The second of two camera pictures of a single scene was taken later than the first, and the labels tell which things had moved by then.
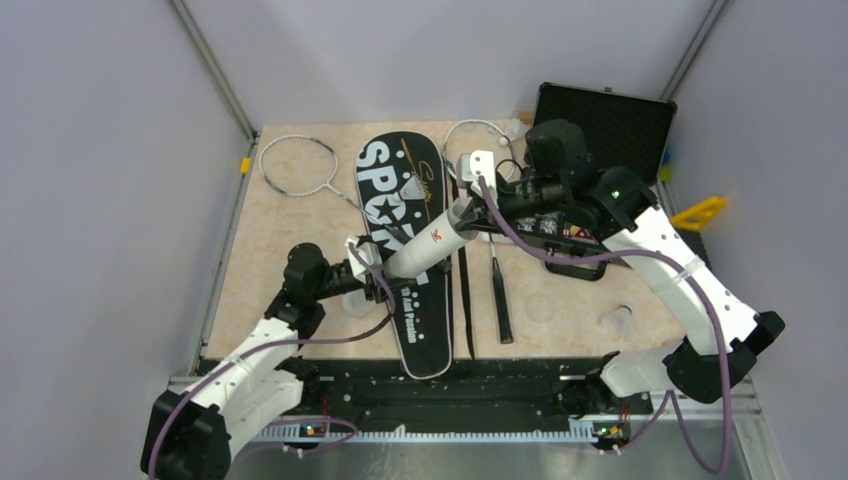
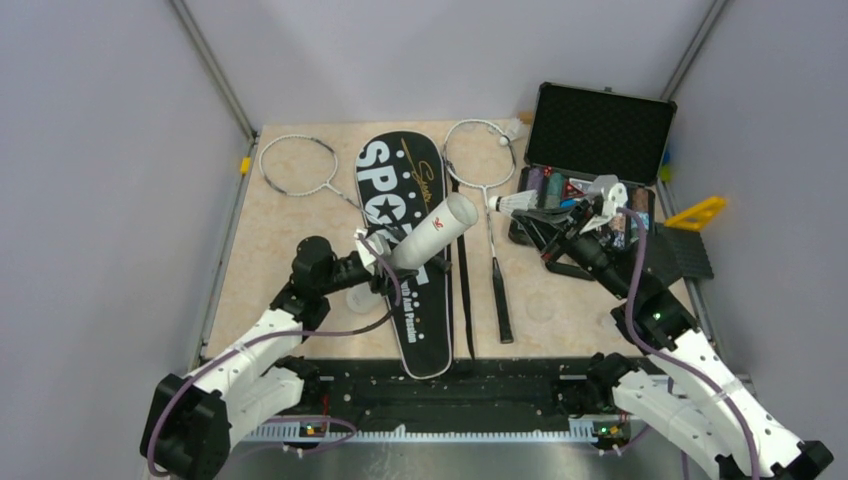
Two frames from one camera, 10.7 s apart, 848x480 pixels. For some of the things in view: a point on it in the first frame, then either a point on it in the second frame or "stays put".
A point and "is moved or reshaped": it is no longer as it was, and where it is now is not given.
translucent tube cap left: [356, 304] stays put
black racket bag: [403, 180] stays put
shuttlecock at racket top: [513, 128] stays put
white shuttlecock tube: [431, 244] is moved or reshaped
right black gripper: [469, 220] -> [547, 225]
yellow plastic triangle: [701, 215] stays put
